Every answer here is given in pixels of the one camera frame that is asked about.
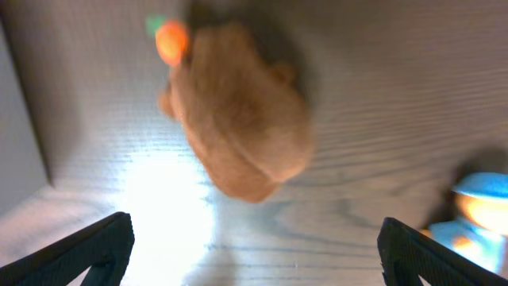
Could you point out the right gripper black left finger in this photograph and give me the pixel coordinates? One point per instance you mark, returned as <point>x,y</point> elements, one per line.
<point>102,250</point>

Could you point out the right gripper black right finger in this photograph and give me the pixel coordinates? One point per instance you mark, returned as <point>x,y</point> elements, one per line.
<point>409,257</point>

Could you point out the brown plush toy with carrot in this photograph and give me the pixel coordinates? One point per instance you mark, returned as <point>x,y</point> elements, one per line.
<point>243,117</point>

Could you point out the orange duck toy blue hat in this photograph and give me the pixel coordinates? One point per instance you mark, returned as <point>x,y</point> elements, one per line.
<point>479,230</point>

